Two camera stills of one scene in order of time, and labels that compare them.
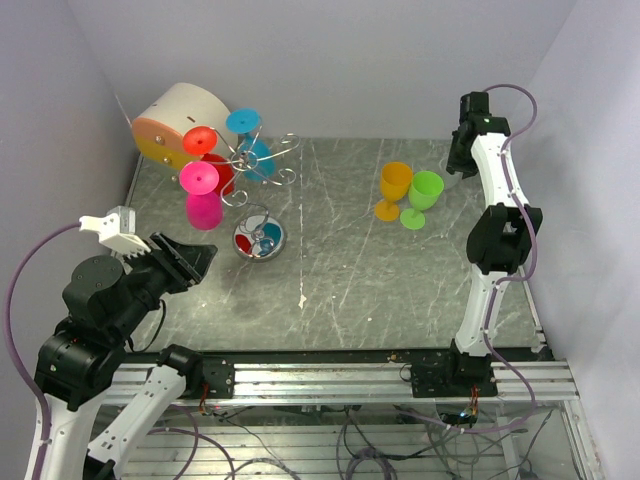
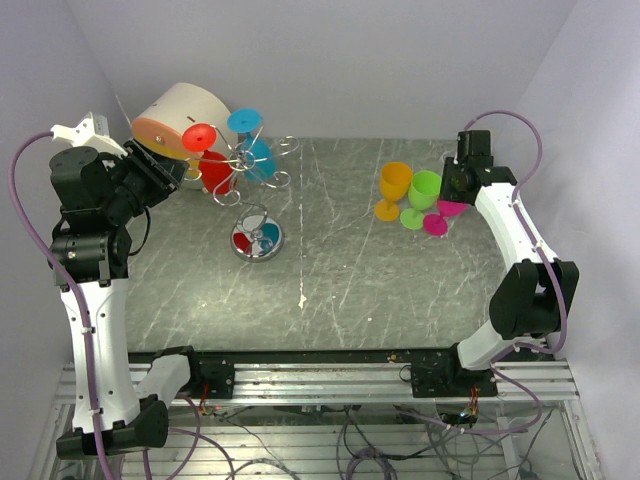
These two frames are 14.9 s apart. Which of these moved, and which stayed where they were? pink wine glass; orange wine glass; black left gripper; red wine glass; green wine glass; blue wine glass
Moved: black left gripper; pink wine glass
Stayed: blue wine glass; orange wine glass; red wine glass; green wine glass
